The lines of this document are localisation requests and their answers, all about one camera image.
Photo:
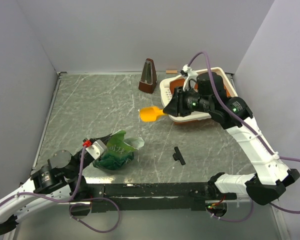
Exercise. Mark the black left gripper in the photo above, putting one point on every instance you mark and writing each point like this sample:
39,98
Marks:
105,139

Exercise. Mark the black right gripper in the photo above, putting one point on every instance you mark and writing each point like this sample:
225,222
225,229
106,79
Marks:
176,107

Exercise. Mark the green litter bag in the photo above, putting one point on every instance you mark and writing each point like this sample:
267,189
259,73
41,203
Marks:
120,151

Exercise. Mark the yellow plastic scoop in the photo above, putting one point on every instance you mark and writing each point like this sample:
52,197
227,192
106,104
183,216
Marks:
151,114

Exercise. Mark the black bag clip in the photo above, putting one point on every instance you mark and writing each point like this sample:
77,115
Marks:
177,156

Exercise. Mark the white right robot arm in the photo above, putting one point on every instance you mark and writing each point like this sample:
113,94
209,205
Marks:
271,177

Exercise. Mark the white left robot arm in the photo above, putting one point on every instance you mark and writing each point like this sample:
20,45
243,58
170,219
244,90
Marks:
60,180

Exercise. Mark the orange white litter box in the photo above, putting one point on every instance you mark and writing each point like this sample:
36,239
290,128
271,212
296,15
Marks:
214,90

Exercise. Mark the brown wooden metronome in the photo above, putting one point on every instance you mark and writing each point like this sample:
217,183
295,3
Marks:
148,80

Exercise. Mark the small wooden block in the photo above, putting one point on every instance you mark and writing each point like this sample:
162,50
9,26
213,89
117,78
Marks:
171,71

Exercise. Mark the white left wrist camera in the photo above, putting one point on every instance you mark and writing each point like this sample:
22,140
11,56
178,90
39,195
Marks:
94,148

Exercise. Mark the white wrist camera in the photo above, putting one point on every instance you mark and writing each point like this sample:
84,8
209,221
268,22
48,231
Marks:
188,73
94,148

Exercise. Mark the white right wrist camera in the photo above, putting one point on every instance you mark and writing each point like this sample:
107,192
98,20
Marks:
188,73

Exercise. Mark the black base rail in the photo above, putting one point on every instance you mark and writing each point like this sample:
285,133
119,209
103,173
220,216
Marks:
151,196

